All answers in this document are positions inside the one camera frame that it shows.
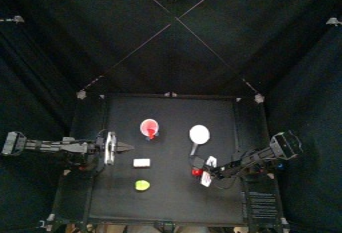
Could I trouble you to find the white rectangular block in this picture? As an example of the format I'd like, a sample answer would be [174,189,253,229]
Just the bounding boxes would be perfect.
[132,158,152,169]

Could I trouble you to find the red toy cup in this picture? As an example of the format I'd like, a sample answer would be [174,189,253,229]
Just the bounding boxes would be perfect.
[138,118,161,141]

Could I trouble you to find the yellow-green toy fruit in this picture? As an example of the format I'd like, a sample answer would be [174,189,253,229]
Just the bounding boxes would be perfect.
[133,179,152,192]

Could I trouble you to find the black printed label plate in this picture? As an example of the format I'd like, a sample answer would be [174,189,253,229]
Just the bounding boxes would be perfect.
[245,191,280,225]

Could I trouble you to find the thin diagonal frame cord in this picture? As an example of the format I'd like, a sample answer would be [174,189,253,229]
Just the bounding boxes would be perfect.
[81,0,236,92]
[122,0,260,95]

